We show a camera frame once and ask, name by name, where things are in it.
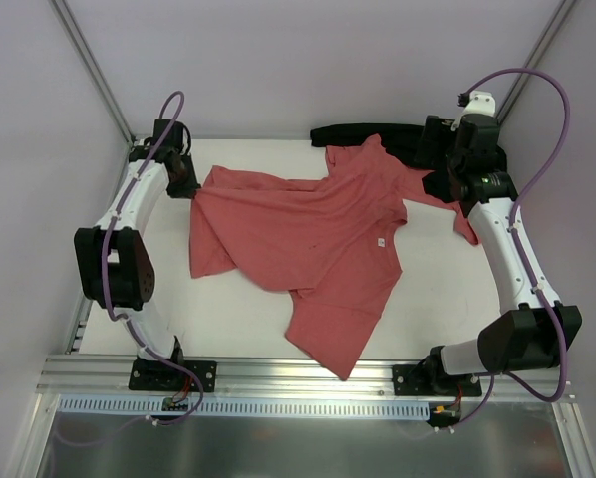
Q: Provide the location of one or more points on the aluminium frame post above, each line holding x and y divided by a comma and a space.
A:
546, 39
78, 40

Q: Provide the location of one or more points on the white slotted cable duct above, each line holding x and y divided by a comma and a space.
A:
247, 407

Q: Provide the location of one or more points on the left aluminium frame post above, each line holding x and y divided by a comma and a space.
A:
78, 40

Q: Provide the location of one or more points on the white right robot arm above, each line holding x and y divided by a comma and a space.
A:
534, 329

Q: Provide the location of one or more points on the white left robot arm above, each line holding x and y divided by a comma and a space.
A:
114, 265

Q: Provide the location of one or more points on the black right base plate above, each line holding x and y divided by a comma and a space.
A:
415, 380

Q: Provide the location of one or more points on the pink t-shirt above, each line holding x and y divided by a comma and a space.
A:
431, 188
328, 243

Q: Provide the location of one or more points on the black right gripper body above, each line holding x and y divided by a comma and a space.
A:
432, 141

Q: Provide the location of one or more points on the black t-shirt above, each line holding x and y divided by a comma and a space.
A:
378, 137

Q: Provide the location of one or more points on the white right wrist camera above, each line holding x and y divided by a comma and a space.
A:
475, 103

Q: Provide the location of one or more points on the left side aluminium rail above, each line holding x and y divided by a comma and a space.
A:
83, 304

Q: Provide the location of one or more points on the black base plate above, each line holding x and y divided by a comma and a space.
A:
415, 380
151, 375

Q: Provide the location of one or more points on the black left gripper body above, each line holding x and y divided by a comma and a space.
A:
183, 180

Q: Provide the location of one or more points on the right side aluminium rail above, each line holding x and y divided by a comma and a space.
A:
537, 347

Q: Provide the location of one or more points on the right aluminium frame post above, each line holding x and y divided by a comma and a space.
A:
546, 39

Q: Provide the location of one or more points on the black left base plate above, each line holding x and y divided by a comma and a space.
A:
151, 375

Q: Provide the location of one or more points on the aluminium rail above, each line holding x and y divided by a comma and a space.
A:
537, 347
83, 304
236, 377

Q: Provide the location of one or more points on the aluminium front rail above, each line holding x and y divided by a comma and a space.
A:
236, 377

